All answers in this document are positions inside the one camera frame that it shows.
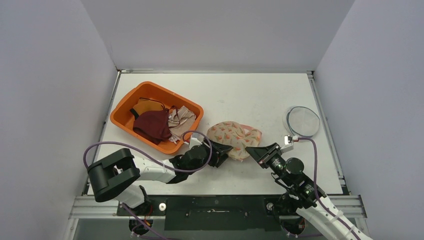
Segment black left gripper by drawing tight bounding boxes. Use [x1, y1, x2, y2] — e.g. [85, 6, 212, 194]
[188, 138, 233, 175]

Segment floral padded bra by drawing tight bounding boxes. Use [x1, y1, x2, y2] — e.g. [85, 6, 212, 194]
[206, 121, 262, 162]

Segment dark red bra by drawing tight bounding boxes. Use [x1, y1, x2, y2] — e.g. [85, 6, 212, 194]
[130, 107, 172, 145]

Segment orange bra black straps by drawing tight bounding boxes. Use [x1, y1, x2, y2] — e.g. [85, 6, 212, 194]
[129, 97, 167, 121]

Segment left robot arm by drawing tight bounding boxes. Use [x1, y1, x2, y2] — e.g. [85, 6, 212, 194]
[86, 140, 232, 216]

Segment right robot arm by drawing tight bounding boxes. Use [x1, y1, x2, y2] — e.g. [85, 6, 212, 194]
[245, 143, 369, 240]

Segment beige crumpled garment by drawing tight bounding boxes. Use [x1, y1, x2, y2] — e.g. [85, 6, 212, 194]
[168, 105, 197, 144]

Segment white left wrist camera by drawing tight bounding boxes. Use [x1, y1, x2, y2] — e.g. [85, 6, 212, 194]
[188, 134, 204, 149]

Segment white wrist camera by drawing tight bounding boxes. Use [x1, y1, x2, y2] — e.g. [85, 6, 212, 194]
[188, 134, 204, 149]
[280, 135, 299, 153]

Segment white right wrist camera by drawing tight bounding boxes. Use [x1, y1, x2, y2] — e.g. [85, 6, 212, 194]
[280, 135, 299, 153]

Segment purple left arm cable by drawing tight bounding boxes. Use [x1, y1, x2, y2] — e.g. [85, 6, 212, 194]
[82, 130, 214, 240]

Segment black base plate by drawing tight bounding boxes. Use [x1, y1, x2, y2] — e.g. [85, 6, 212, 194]
[115, 195, 316, 233]

